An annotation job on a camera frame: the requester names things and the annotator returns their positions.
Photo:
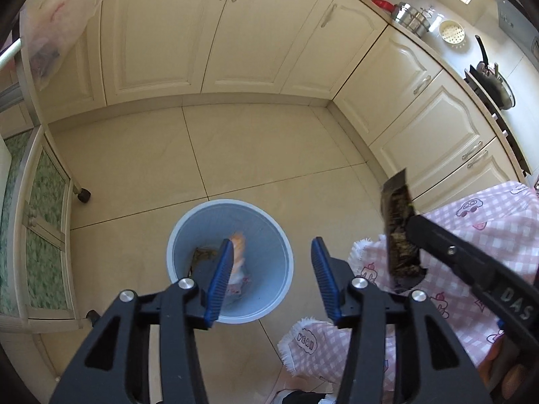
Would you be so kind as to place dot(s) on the green glass door cabinet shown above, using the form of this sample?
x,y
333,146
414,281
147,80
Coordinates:
x,y
42,219

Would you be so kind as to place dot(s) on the orange and white wrapper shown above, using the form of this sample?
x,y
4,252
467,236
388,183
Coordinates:
x,y
239,252

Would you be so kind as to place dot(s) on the steel frying pan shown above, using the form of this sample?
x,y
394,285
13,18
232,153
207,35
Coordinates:
x,y
492,82

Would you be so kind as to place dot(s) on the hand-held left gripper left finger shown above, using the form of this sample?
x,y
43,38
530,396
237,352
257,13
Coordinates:
x,y
221,277

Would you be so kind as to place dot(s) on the dark cloth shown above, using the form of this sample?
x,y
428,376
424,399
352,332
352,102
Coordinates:
x,y
303,397

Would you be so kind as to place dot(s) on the white metal bar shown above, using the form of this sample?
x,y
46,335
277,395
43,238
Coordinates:
x,y
9,54

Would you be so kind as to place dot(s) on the cream kitchen base cabinets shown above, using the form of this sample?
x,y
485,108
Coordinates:
x,y
252,29

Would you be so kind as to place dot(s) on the black gas stove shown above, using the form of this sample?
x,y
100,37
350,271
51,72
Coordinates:
x,y
501,122

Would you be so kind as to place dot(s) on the cream colander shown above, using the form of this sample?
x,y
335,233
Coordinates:
x,y
451,33

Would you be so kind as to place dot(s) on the pink checked tablecloth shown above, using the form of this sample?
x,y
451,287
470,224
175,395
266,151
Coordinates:
x,y
463,219

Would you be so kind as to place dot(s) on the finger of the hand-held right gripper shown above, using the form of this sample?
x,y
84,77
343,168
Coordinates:
x,y
438,246

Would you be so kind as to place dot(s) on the translucent plastic bag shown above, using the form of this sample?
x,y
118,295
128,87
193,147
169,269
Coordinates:
x,y
54,21

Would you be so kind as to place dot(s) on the person's right hand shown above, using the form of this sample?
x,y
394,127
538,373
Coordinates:
x,y
495,355

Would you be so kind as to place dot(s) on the grey range hood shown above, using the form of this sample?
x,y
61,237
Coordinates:
x,y
511,17

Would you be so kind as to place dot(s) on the stainless steel pot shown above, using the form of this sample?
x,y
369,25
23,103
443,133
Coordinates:
x,y
410,19

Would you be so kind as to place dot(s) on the brown crumpled scrap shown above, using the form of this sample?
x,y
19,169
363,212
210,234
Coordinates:
x,y
202,254

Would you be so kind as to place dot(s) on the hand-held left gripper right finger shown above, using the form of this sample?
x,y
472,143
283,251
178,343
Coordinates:
x,y
324,277

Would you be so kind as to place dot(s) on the light blue waste bin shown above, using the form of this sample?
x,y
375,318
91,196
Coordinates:
x,y
261,235

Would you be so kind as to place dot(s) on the dark snack packet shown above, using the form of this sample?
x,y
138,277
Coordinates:
x,y
398,219

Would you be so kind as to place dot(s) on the red container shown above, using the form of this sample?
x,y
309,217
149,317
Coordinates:
x,y
382,4

